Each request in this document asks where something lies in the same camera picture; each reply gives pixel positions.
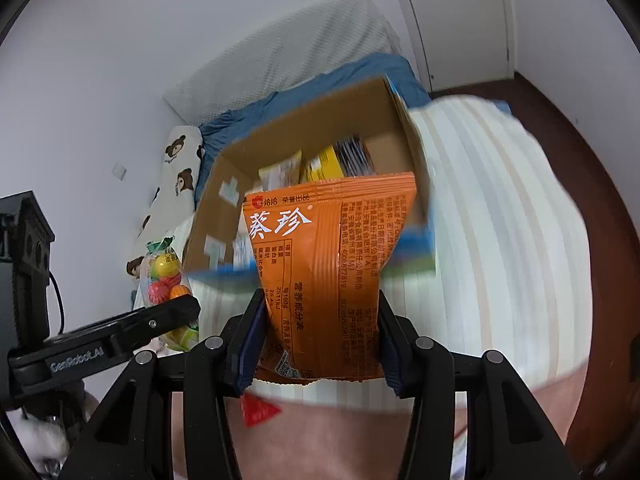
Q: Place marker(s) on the pale yellow bread packet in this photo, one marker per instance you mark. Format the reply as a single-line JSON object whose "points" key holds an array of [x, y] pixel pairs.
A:
{"points": [[280, 172]]}

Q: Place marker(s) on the white quilted headboard cushion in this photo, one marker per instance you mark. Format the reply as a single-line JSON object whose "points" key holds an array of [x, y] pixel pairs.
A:
{"points": [[300, 50]]}

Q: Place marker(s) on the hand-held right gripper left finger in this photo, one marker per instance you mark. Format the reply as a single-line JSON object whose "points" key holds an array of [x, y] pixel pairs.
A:
{"points": [[250, 340]]}

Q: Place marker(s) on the white wall socket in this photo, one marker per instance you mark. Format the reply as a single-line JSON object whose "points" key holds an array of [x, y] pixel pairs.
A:
{"points": [[119, 171]]}

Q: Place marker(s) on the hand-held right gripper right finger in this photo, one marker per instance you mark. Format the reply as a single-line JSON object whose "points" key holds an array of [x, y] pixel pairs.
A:
{"points": [[389, 345]]}

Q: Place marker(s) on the cat print striped blanket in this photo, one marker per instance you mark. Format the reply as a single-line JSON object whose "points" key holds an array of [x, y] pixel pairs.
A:
{"points": [[490, 260]]}

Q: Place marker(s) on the white door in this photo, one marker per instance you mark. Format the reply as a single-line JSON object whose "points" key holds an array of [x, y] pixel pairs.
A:
{"points": [[460, 20]]}

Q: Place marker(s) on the small red snack packet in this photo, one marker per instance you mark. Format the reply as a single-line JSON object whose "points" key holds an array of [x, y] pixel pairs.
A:
{"points": [[257, 410]]}

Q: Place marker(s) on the large orange snack packet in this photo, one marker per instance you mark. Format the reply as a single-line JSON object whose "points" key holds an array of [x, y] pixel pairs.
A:
{"points": [[325, 270]]}

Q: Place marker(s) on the yellow and black snack packet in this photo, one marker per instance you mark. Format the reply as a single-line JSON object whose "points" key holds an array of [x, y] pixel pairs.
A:
{"points": [[332, 160]]}

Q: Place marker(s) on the colourful candy ball bag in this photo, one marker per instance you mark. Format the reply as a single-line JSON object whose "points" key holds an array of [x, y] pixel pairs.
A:
{"points": [[165, 275]]}

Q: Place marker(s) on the blue quilt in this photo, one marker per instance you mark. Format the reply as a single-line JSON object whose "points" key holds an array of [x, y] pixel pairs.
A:
{"points": [[310, 95]]}

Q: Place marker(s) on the cardboard box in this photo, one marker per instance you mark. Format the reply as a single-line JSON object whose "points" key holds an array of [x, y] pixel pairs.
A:
{"points": [[220, 220]]}

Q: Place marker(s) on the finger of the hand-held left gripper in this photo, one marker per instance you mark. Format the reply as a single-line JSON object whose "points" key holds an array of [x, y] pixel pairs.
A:
{"points": [[160, 320]]}

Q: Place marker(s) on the bear print long pillow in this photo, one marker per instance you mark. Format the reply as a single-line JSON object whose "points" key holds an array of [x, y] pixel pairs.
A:
{"points": [[175, 170]]}

